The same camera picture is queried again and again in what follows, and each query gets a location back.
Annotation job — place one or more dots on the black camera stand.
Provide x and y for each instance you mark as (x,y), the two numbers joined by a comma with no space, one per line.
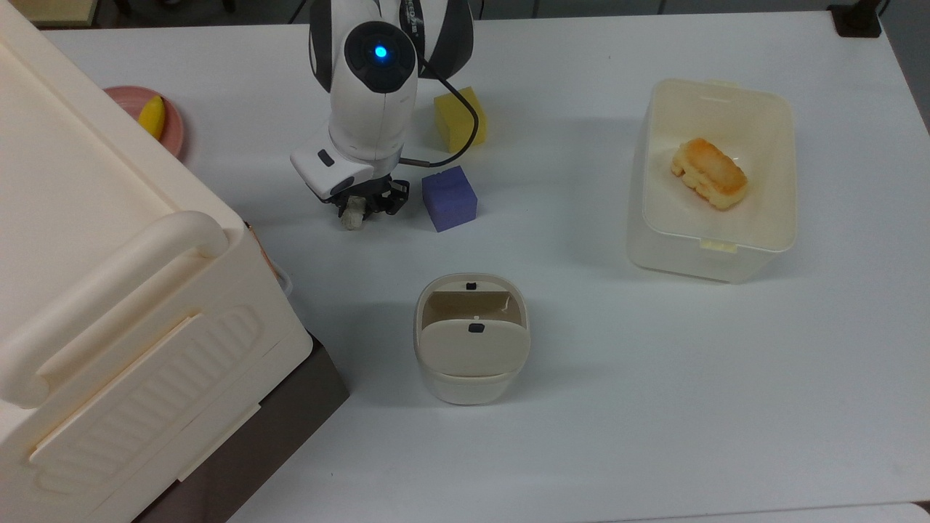
(857,22)

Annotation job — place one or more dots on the cream open plastic bin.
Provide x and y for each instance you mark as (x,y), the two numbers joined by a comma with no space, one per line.
(726,232)

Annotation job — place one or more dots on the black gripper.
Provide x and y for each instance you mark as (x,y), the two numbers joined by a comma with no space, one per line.
(378,187)

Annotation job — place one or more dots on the pink plate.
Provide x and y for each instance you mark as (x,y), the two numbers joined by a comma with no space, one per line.
(173,131)

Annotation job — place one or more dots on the white paper ball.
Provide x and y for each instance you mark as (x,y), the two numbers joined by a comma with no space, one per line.
(354,218)

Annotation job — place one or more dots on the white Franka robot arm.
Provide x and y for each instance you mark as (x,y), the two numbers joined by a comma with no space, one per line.
(370,109)

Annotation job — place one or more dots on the pale yellow box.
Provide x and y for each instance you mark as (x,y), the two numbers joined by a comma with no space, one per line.
(58,11)

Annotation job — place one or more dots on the yellow cube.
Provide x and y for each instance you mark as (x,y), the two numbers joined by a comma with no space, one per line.
(454,120)

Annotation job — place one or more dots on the beige flip-lid trash can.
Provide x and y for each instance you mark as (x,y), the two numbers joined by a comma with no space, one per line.
(472,356)

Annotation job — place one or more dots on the yellow toy banana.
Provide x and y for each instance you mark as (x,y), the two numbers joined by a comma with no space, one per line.
(152,116)

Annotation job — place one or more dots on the purple cube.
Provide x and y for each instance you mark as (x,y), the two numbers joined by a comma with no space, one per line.
(450,200)

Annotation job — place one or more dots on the orange toy bread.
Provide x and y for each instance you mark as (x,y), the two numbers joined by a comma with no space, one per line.
(708,173)

